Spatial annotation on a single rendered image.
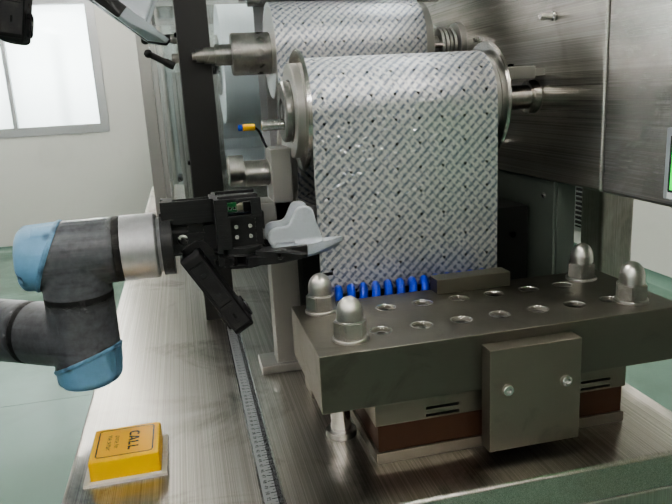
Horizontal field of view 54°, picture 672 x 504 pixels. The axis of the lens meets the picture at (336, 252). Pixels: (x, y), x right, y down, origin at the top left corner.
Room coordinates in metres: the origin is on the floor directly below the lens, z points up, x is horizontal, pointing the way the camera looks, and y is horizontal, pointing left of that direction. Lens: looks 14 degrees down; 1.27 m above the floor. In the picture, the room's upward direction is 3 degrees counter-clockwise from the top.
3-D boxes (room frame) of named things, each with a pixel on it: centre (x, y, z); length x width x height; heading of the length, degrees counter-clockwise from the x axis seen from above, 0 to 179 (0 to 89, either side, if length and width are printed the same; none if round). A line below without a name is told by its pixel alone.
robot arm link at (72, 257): (0.72, 0.30, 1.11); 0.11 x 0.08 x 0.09; 102
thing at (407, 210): (0.81, -0.09, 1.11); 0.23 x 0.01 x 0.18; 102
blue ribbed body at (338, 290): (0.79, -0.10, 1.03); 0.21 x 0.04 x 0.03; 102
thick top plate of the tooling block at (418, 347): (0.70, -0.16, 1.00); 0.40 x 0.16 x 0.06; 102
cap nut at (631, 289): (0.69, -0.32, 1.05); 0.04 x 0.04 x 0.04
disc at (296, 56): (0.84, 0.04, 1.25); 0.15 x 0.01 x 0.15; 12
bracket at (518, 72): (0.91, -0.25, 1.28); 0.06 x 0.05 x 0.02; 102
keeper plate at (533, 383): (0.61, -0.19, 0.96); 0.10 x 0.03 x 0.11; 102
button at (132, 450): (0.64, 0.23, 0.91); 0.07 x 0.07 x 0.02; 12
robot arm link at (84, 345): (0.73, 0.31, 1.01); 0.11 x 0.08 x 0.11; 71
